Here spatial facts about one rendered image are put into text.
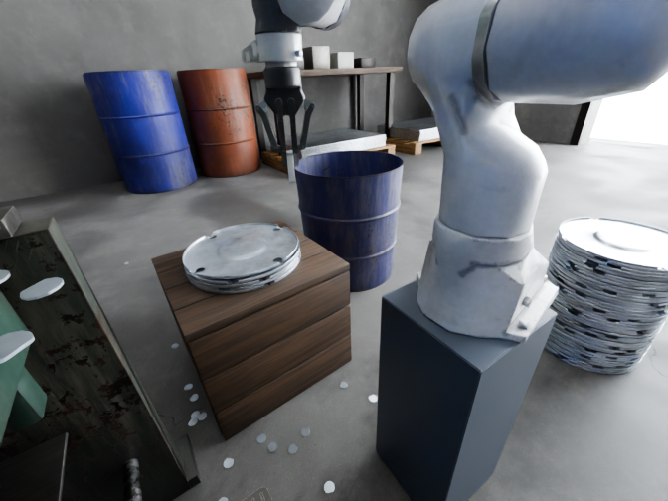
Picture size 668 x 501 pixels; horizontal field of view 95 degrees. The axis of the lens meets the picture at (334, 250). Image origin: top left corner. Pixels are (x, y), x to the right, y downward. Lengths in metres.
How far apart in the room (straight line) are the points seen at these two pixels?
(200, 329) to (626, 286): 0.97
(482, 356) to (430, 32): 0.38
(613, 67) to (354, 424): 0.80
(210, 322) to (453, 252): 0.47
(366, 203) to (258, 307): 0.56
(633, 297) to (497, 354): 0.63
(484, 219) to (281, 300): 0.47
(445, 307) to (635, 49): 0.30
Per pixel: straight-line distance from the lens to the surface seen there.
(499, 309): 0.45
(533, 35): 0.34
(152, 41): 3.60
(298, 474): 0.84
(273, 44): 0.69
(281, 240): 0.84
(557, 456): 0.96
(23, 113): 3.60
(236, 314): 0.67
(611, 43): 0.33
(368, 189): 1.05
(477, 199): 0.38
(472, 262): 0.41
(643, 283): 1.02
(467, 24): 0.38
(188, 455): 0.90
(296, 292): 0.72
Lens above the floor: 0.76
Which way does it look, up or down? 29 degrees down
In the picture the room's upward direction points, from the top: 3 degrees counter-clockwise
